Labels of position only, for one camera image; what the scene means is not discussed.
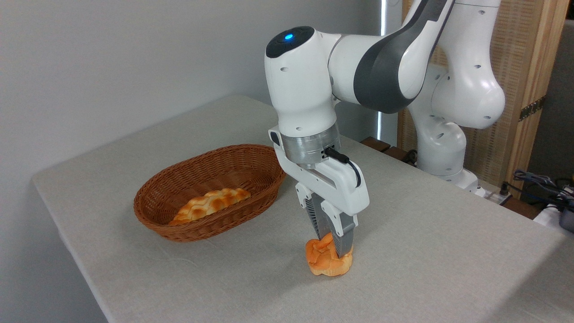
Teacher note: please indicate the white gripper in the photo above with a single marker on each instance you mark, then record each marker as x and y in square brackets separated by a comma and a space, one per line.
[332, 188]

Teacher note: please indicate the round knotted bread roll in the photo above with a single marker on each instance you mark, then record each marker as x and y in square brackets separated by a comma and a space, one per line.
[323, 264]

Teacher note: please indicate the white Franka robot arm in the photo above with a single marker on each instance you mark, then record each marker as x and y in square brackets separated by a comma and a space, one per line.
[305, 89]

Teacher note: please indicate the long braided bread loaf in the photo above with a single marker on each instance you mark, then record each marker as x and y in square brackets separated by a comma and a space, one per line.
[210, 202]

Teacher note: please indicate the brown wicker oval basket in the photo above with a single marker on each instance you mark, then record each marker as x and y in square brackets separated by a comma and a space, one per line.
[157, 211]

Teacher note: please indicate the dark wooden base board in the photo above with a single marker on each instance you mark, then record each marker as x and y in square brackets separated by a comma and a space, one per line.
[376, 144]

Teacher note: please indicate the white box with grey device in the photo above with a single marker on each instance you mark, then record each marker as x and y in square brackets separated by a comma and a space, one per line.
[556, 220]

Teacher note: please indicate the metal screen hinge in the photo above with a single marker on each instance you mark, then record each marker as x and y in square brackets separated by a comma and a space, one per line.
[532, 109]

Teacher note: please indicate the wooden woven folding screen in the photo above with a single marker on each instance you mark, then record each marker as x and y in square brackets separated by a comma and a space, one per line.
[515, 54]

